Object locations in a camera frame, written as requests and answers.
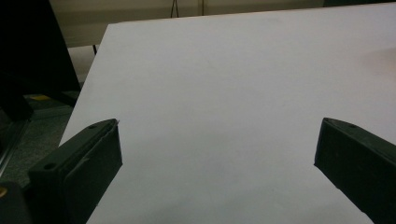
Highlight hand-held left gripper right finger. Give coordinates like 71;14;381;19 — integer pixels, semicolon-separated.
314;117;396;224

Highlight thin black stand legs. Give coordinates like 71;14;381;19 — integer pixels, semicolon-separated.
169;0;180;19

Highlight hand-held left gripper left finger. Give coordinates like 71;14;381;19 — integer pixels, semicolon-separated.
27;118;123;224

